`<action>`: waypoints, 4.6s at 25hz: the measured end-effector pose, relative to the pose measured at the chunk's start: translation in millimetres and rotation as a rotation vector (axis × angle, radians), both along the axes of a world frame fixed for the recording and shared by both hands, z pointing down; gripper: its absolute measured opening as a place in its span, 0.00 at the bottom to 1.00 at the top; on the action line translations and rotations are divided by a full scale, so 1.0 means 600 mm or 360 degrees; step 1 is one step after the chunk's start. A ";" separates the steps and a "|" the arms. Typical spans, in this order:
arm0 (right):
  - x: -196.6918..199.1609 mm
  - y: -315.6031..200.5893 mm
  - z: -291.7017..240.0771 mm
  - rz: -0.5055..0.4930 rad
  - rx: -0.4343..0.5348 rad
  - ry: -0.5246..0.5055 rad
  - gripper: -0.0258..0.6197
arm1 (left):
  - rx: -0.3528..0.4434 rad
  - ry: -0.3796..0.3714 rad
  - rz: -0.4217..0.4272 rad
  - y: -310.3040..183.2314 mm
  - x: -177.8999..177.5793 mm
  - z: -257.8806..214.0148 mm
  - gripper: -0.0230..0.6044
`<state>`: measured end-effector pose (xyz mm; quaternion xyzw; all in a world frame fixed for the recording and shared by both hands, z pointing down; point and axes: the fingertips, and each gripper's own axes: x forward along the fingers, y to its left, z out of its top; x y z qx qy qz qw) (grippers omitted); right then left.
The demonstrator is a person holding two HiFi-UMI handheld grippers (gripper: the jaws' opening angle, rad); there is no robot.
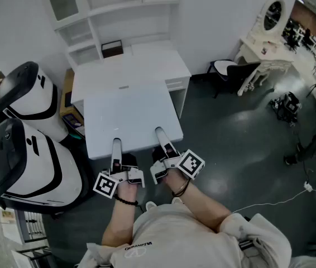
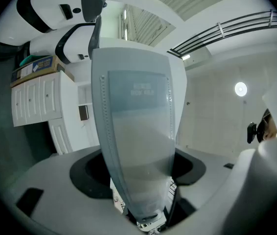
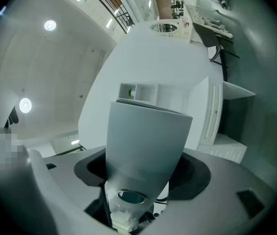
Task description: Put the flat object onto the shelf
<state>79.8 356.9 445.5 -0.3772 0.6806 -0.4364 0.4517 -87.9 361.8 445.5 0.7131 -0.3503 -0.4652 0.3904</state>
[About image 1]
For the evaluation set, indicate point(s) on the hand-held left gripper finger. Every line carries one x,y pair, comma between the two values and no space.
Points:
117,149
130,160

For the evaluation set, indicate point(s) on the person's white shirt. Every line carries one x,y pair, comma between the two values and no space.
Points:
188,241

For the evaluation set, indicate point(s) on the dark brown open box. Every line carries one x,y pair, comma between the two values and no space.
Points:
112,50

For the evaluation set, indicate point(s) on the ribbed glass cabinet door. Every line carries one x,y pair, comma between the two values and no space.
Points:
63,4

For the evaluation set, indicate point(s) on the white desk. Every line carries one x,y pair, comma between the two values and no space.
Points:
105,74

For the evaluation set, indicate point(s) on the large white box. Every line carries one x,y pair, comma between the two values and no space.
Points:
130,113

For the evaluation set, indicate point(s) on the white shelving cabinet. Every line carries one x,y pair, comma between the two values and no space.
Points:
130,24

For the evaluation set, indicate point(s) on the dark wrist bands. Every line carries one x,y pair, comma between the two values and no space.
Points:
181,189

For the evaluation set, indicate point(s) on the black flat pad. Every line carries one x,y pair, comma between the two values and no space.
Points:
68,99

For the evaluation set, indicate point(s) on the person's white shoe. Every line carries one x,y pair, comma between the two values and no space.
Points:
151,205
177,200

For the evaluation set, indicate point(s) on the black chair white seat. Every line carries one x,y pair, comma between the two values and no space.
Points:
239,71

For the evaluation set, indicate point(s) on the person's left forearm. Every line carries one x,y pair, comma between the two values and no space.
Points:
121,222

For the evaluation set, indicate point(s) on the person's left white shoe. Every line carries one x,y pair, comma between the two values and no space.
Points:
151,205

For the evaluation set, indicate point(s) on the white dressing table with mirror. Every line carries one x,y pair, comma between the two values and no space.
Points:
258,46

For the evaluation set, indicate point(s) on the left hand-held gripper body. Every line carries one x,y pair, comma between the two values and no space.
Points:
130,176

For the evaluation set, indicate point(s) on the white power adapter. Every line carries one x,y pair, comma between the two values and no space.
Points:
308,187

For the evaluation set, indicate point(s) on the person's right white shoe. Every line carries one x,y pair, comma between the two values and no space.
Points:
177,200

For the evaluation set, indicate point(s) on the brown cardboard box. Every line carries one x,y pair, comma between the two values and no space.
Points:
68,82

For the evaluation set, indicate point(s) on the person's right forearm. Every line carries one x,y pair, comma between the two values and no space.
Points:
200,205

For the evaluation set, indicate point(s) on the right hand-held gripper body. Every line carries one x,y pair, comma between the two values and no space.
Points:
190,163

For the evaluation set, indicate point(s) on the black equipment pile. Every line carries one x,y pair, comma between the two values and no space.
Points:
286,107

